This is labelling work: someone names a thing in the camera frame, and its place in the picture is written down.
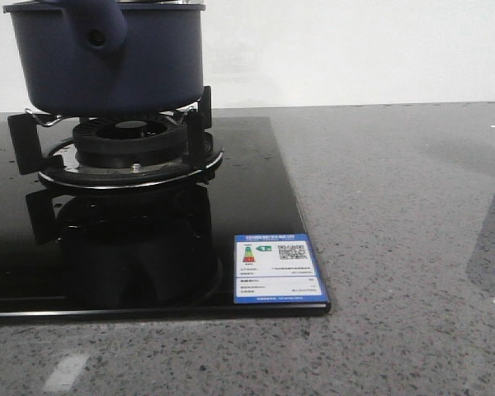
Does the black gas burner head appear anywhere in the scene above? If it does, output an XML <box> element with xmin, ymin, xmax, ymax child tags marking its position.
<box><xmin>73</xmin><ymin>115</ymin><xmax>186</xmax><ymax>168</ymax></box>

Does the dark blue cooking pot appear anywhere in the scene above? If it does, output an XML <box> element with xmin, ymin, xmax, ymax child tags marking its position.
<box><xmin>3</xmin><ymin>1</ymin><xmax>205</xmax><ymax>116</ymax></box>

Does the blue energy label sticker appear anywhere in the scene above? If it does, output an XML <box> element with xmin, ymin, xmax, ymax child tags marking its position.
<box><xmin>233</xmin><ymin>233</ymin><xmax>328</xmax><ymax>304</ymax></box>

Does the black glass gas cooktop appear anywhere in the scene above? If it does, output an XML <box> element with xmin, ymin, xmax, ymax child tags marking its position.
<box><xmin>0</xmin><ymin>115</ymin><xmax>331</xmax><ymax>323</ymax></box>

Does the black pot support grate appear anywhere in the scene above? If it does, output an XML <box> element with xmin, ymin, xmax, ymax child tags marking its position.
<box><xmin>7</xmin><ymin>87</ymin><xmax>223</xmax><ymax>190</ymax></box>

